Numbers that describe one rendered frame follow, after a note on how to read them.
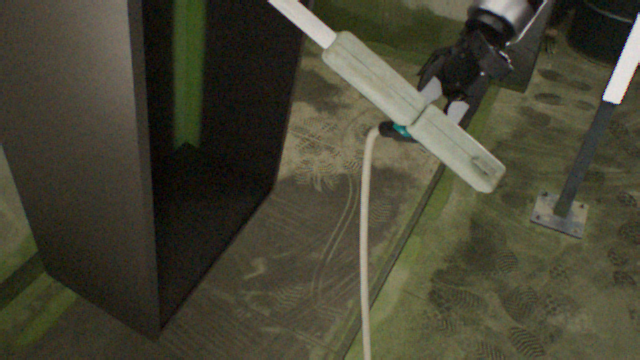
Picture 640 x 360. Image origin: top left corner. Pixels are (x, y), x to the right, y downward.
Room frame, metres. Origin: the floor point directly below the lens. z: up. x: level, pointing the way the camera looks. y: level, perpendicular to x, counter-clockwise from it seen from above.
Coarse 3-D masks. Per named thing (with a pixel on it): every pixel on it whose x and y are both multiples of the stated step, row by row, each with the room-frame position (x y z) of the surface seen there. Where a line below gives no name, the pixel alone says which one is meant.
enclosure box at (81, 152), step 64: (0, 0) 0.71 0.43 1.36; (64, 0) 0.65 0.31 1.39; (128, 0) 0.60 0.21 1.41; (192, 0) 1.32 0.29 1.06; (256, 0) 1.22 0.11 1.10; (0, 64) 0.74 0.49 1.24; (64, 64) 0.67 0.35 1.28; (128, 64) 0.61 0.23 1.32; (192, 64) 1.33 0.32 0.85; (256, 64) 1.23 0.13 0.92; (0, 128) 0.79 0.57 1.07; (64, 128) 0.70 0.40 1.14; (128, 128) 0.62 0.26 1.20; (192, 128) 1.36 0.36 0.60; (256, 128) 1.24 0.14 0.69; (64, 192) 0.73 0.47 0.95; (128, 192) 0.65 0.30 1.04; (192, 192) 1.17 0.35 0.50; (256, 192) 1.19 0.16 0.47; (64, 256) 0.79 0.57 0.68; (128, 256) 0.68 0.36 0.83; (192, 256) 0.94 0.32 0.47; (128, 320) 0.72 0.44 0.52
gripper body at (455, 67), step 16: (480, 16) 0.72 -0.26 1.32; (464, 32) 0.75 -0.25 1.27; (496, 32) 0.70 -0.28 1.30; (448, 48) 0.70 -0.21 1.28; (464, 48) 0.69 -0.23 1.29; (448, 64) 0.66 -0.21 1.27; (464, 64) 0.67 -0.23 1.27; (448, 80) 0.65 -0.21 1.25; (464, 80) 0.65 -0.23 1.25; (480, 80) 0.66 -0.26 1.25; (448, 96) 0.67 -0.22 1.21
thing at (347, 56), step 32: (288, 0) 0.65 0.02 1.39; (320, 32) 0.63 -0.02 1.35; (352, 64) 0.60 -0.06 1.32; (384, 64) 0.61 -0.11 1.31; (384, 96) 0.58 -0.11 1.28; (416, 96) 0.59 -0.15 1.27; (384, 128) 0.70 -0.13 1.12; (416, 128) 0.57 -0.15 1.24; (448, 128) 0.57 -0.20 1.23; (448, 160) 0.55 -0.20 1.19; (480, 160) 0.54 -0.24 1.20
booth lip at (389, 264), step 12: (468, 120) 2.07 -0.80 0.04; (444, 168) 1.74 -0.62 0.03; (432, 180) 1.66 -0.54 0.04; (432, 192) 1.60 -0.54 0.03; (420, 204) 1.52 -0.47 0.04; (408, 228) 1.39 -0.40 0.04; (396, 252) 1.28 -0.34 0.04; (384, 264) 1.22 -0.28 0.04; (384, 276) 1.17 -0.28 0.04; (372, 288) 1.12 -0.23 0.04; (372, 300) 1.07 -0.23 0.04; (360, 312) 1.02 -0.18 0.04; (360, 324) 0.98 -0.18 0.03; (348, 336) 0.93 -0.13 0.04; (348, 348) 0.90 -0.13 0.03
